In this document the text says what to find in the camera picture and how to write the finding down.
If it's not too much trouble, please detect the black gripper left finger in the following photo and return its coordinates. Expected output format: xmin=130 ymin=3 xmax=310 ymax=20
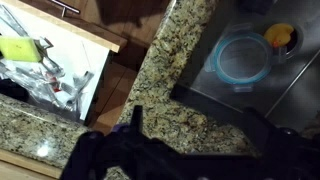
xmin=59 ymin=104 xmax=188 ymax=180

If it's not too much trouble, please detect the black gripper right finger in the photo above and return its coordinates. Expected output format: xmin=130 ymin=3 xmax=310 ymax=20
xmin=241 ymin=106 xmax=320 ymax=180

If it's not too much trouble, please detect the yellow-green sponge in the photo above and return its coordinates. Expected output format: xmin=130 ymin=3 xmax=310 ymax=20
xmin=0 ymin=35 xmax=43 ymax=64

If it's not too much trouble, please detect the wooden drawer white interior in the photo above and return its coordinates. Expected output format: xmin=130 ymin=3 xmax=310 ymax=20
xmin=0 ymin=0 xmax=128 ymax=125

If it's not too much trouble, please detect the stainless steel sink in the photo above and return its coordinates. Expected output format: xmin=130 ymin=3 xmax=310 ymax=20
xmin=169 ymin=0 xmax=320 ymax=133

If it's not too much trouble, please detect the clear bagged cutlery pile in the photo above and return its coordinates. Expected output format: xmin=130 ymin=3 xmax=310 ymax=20
xmin=0 ymin=4 xmax=96 ymax=114

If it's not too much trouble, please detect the clear container blue rim lid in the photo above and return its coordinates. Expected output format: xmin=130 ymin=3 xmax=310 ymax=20
xmin=204 ymin=22 xmax=288 ymax=93

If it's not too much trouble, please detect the sink drain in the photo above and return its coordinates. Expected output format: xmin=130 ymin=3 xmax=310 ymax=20
xmin=266 ymin=23 xmax=305 ymax=58

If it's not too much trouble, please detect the small black measuring cup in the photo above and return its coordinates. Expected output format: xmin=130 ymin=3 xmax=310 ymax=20
xmin=0 ymin=78 xmax=30 ymax=103

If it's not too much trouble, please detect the yellow rubber duck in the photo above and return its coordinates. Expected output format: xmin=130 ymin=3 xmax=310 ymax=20
xmin=263 ymin=22 xmax=296 ymax=49

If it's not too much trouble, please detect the metal drawer handle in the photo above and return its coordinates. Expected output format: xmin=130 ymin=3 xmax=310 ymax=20
xmin=49 ymin=0 xmax=82 ymax=18

